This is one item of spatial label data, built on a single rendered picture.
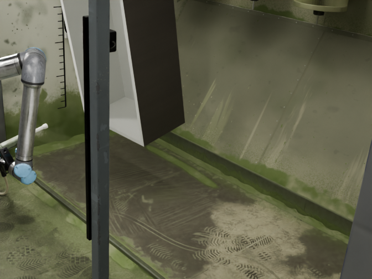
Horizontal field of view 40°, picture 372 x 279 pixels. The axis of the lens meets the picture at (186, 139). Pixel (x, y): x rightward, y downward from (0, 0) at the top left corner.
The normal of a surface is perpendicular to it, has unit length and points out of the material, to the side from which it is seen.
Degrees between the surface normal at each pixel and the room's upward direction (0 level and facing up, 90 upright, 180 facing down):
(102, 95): 90
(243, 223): 0
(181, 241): 0
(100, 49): 90
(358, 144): 57
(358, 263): 90
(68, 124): 90
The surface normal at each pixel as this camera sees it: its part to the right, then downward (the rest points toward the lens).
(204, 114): -0.58, -0.30
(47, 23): 0.68, 0.33
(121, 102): -0.08, -0.84
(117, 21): -0.70, 0.43
